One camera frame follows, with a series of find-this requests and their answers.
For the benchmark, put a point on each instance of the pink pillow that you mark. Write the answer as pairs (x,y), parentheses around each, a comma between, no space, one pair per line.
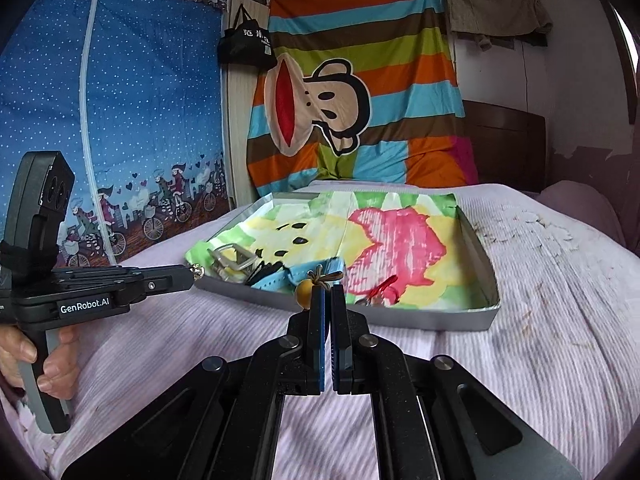
(584,203)

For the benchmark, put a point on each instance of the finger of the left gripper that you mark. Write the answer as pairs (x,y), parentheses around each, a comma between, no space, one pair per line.
(160,282)

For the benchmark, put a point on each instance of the person left hand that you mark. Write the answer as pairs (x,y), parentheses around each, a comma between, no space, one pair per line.
(59,377)

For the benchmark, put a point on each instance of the striped monkey cartoon sheet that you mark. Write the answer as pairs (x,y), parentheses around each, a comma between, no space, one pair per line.
(362,90)

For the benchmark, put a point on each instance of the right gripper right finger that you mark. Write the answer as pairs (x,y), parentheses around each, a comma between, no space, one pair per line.
(432,418)

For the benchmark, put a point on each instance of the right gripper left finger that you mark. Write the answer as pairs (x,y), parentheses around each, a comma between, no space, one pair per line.
(221,420)

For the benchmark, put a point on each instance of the black hanging bag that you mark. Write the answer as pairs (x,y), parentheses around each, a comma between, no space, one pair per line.
(246,43)

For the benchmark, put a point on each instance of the beige hair claw clip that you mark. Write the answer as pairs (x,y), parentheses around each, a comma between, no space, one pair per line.
(232,263)

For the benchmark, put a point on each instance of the light blue smart watch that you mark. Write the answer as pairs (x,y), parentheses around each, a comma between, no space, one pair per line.
(277,277)

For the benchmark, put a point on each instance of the colourful painted paper liner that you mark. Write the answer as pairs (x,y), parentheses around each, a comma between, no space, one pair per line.
(345,244)

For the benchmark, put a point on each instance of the dark wooden headboard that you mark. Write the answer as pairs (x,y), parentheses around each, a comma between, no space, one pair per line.
(509,146)

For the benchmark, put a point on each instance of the blue fabric wardrobe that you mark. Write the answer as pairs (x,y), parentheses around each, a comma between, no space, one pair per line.
(129,91)

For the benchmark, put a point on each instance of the brown hanging cloth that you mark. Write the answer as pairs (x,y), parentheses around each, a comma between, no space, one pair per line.
(485,20)

